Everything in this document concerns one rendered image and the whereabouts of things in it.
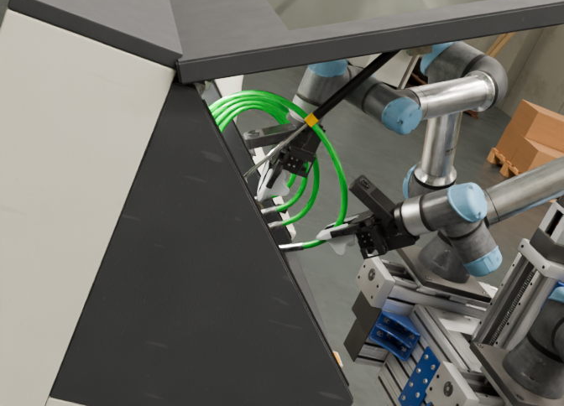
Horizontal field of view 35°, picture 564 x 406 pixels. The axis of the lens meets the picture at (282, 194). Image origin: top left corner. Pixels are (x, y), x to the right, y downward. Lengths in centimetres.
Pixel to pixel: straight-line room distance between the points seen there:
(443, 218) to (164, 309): 55
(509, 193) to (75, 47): 92
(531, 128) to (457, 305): 681
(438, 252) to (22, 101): 132
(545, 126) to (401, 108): 749
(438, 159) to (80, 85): 119
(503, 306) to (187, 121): 115
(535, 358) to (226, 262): 79
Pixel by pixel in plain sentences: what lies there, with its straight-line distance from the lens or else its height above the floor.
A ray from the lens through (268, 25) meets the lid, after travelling 159.
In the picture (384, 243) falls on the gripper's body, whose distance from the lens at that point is 180.
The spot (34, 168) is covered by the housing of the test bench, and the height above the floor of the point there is 123.
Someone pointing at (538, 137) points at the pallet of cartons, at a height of 48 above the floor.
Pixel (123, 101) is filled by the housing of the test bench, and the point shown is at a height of 139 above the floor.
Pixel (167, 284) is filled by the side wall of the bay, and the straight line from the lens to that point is 163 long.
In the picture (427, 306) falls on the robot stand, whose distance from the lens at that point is 247.
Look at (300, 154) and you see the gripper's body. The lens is 190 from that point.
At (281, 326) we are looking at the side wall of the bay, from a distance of 171.
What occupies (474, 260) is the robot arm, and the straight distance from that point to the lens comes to 176.
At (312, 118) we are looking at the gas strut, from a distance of 155.
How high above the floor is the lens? 183
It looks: 19 degrees down
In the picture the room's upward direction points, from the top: 25 degrees clockwise
